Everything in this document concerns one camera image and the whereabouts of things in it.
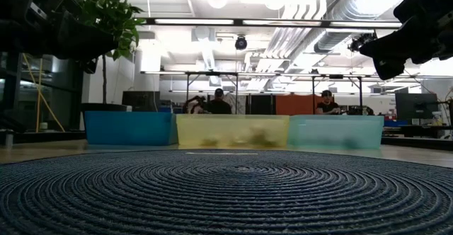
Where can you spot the teal plastic bin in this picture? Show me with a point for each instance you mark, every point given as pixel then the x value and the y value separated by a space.
pixel 336 130

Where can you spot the orange partition panel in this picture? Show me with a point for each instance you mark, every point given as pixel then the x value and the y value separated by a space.
pixel 297 104

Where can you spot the green leafy plant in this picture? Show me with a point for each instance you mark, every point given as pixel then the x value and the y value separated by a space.
pixel 106 12

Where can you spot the black ceiling camera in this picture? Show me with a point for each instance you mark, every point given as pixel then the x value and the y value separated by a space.
pixel 241 43

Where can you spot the person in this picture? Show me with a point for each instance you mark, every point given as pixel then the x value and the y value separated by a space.
pixel 217 104
pixel 328 105

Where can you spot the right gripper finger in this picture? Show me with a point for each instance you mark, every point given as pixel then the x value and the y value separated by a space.
pixel 389 47
pixel 387 68

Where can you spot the blue plastic bin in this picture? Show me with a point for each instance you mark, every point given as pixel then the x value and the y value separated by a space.
pixel 129 128

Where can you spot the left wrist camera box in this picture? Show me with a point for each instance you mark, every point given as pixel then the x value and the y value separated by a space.
pixel 39 11

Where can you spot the round dark blue woven mat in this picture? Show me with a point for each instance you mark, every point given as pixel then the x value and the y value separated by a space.
pixel 226 199

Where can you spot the black metal rig frame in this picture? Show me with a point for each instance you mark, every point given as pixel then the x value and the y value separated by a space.
pixel 198 73
pixel 336 76

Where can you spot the yellow plastic bin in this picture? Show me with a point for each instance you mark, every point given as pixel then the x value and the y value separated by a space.
pixel 230 129

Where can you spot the black computer monitor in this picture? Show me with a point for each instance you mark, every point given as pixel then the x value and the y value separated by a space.
pixel 141 101
pixel 417 105

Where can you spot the black ceiling spotlight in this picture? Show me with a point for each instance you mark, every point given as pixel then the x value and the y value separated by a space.
pixel 354 45

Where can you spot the long ceiling light bar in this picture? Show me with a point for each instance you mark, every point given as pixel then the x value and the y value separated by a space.
pixel 283 23

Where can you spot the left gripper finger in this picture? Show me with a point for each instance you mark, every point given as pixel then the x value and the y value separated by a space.
pixel 88 53
pixel 85 33

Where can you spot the small white cup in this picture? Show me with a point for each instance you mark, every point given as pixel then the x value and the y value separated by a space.
pixel 43 125

